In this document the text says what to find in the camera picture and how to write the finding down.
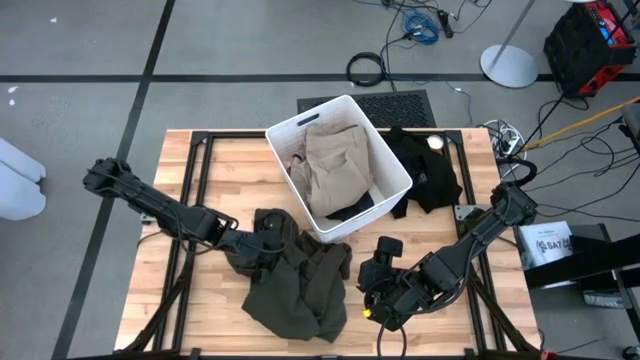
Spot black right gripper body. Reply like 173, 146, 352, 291
369, 236, 441, 332

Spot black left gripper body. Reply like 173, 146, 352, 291
230, 213, 287, 287

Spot dark olive garment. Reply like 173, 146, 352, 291
224, 207, 354, 344

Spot navy blue knit sweater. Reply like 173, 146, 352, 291
324, 191, 376, 223

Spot beige trousers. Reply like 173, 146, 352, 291
289, 123, 375, 219

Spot white plastic laundry basket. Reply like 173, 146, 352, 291
264, 94, 414, 245

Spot large black garment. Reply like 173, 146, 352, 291
382, 124, 464, 220

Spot white printed box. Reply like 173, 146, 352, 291
517, 220, 575, 269

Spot black floor vent grate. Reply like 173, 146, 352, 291
296, 89, 437, 129

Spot white power strip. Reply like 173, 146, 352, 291
482, 118, 527, 161

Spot black shelf unit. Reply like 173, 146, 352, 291
519, 223, 640, 360

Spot yellow pole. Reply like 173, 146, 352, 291
521, 97, 640, 152

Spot pale grey object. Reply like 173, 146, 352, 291
0, 137, 48, 222

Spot round-based floor stand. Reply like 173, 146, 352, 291
479, 0, 540, 90

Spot black power strip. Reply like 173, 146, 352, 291
436, 8, 455, 40

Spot red and black case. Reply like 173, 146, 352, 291
543, 0, 639, 100

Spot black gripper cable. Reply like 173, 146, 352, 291
374, 319, 408, 360

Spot black metal table frame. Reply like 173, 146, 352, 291
114, 128, 544, 360

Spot thick black hose loop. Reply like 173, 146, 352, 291
496, 154, 539, 189

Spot black coiled cable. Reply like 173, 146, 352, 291
345, 51, 387, 88

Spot blue coiled cable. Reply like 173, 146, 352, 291
401, 10, 441, 46

